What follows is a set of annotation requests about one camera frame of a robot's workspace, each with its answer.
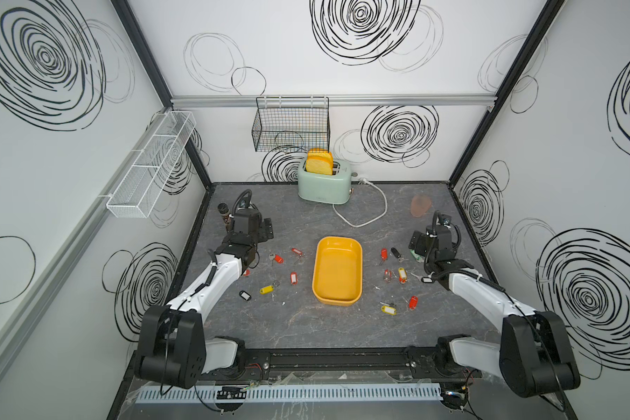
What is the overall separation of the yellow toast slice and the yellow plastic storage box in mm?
266

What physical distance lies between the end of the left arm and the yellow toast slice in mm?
320

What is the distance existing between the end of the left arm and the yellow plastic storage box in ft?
0.62

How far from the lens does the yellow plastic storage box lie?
2.79 ft

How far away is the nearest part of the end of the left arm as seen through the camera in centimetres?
80
